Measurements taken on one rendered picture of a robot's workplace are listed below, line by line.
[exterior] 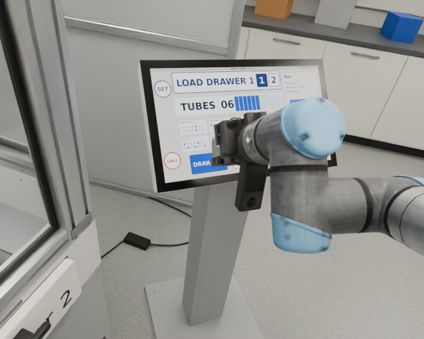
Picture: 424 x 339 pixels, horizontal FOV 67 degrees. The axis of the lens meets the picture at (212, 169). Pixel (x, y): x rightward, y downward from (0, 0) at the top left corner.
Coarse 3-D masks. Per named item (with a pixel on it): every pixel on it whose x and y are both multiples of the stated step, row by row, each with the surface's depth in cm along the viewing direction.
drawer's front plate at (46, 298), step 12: (60, 264) 60; (72, 264) 61; (48, 276) 58; (60, 276) 58; (72, 276) 62; (48, 288) 56; (60, 288) 59; (72, 288) 63; (36, 300) 54; (48, 300) 57; (60, 300) 60; (72, 300) 65; (24, 312) 52; (36, 312) 55; (48, 312) 58; (60, 312) 62; (12, 324) 50; (24, 324) 52; (36, 324) 56; (0, 336) 49; (12, 336) 50
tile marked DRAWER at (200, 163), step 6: (192, 156) 77; (198, 156) 77; (204, 156) 78; (210, 156) 78; (192, 162) 77; (198, 162) 77; (204, 162) 78; (192, 168) 77; (198, 168) 77; (204, 168) 78; (210, 168) 78; (216, 168) 79; (222, 168) 79; (192, 174) 77
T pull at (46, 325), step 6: (42, 324) 52; (48, 324) 53; (24, 330) 52; (36, 330) 52; (42, 330) 52; (18, 336) 51; (24, 336) 51; (30, 336) 51; (36, 336) 51; (42, 336) 52
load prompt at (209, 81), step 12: (180, 72) 77; (192, 72) 78; (204, 72) 79; (216, 72) 80; (228, 72) 81; (240, 72) 82; (252, 72) 84; (264, 72) 85; (276, 72) 86; (180, 84) 77; (192, 84) 78; (204, 84) 79; (216, 84) 80; (228, 84) 81; (240, 84) 82; (252, 84) 83; (264, 84) 85; (276, 84) 86
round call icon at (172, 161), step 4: (164, 152) 75; (168, 152) 75; (172, 152) 75; (176, 152) 76; (164, 156) 75; (168, 156) 75; (172, 156) 75; (176, 156) 76; (180, 156) 76; (164, 160) 74; (168, 160) 75; (172, 160) 75; (176, 160) 75; (180, 160) 76; (164, 164) 74; (168, 164) 75; (172, 164) 75; (176, 164) 75; (180, 164) 76; (164, 168) 74; (168, 168) 75; (172, 168) 75; (176, 168) 75; (180, 168) 76
